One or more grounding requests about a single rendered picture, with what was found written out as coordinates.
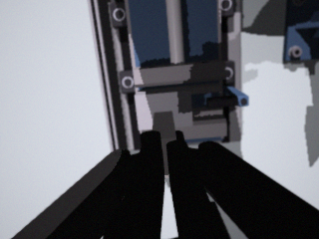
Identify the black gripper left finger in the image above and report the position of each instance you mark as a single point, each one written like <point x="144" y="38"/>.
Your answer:
<point x="119" y="198"/>

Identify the grey block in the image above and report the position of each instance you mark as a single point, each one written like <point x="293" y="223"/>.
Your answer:
<point x="177" y="100"/>

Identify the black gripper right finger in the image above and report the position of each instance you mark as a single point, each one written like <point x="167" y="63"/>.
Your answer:
<point x="258" y="205"/>

